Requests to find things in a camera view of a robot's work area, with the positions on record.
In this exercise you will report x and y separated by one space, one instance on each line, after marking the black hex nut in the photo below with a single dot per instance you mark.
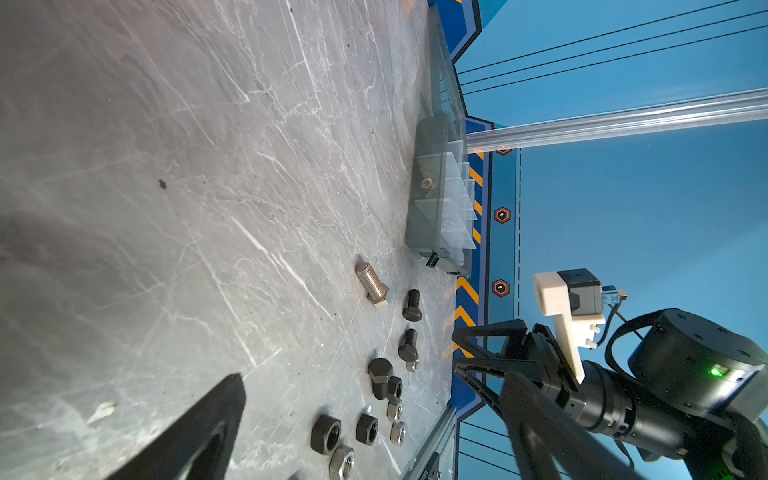
325 434
366 430
394 389

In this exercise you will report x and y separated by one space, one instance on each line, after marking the silver hex bolt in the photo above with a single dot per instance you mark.
377 292

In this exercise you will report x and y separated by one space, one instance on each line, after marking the silver hex nut lowest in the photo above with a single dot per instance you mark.
398 433

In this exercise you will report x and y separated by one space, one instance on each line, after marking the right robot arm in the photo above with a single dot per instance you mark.
692 391

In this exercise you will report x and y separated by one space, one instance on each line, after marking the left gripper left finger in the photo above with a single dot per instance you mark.
199 444

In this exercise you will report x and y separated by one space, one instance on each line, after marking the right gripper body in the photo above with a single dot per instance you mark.
609 404

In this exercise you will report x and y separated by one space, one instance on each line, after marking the silver hex nut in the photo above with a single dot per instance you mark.
342 463
394 410

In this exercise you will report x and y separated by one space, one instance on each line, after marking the black hex bolt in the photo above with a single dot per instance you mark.
380 370
411 311
408 351

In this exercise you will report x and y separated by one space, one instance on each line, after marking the front aluminium rail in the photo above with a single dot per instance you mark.
435 459

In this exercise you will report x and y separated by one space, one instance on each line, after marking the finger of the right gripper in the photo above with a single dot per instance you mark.
467 370
506 340

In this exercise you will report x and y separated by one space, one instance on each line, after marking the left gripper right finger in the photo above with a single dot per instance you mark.
546 441

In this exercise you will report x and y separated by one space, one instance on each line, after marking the brass wing nut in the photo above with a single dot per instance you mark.
427 183

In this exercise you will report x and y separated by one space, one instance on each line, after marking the silver hex nut lower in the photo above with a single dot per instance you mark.
394 410

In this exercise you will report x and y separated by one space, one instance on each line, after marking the right aluminium frame post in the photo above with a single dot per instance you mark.
737 107

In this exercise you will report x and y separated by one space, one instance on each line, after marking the clear plastic organizer box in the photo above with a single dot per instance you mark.
440 222

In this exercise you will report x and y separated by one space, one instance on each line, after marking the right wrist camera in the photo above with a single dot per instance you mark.
576 299

